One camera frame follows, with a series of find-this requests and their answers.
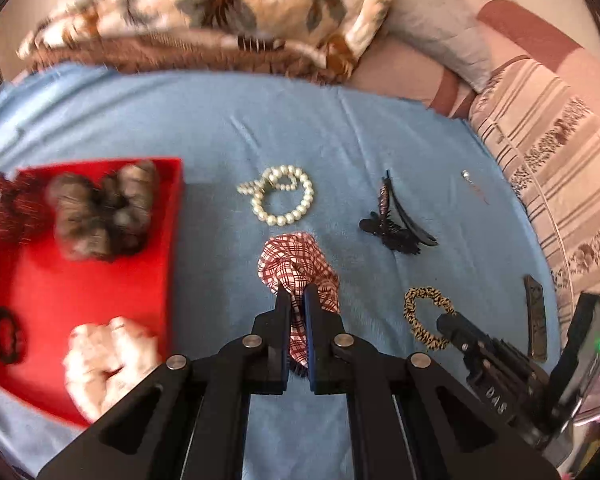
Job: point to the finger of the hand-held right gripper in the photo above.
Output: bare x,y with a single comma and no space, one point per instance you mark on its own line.
455,327

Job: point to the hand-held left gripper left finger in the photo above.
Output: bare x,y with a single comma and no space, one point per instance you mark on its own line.
283,320

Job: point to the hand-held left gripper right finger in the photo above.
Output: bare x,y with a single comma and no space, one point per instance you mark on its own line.
310,320

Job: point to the leopard print scrunchie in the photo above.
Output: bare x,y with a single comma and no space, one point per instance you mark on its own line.
411,315

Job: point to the red plaid scrunchie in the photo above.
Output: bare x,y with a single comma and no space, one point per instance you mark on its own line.
290,260

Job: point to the black butterfly hair clip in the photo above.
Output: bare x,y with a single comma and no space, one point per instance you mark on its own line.
390,232

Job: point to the red tray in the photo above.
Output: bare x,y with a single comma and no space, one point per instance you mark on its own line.
55,300

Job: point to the dark rectangular barrette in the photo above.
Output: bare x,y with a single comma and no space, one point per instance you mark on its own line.
536,320

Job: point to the small silver hair pin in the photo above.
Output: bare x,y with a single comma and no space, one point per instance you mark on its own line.
465,174

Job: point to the white printed scrunchie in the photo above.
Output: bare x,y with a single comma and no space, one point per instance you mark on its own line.
95,370

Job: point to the light blue cloth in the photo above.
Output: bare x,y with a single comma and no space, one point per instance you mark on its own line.
230,125

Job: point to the striped floral cushion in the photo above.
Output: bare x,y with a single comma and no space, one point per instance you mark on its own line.
555,135

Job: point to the grey sheer scrunchie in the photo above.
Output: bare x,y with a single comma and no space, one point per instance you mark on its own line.
80,220

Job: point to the pink striped bedsheet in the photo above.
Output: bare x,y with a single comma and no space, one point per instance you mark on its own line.
395,75

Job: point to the dark red scrunchie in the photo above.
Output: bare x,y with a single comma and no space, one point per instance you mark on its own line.
17,210

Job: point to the brown quilted blanket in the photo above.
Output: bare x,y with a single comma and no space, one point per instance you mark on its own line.
145,52

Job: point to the grey pillow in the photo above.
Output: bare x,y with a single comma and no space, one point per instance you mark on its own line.
440,25

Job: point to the floral leaf blanket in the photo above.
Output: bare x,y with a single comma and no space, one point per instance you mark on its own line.
230,0

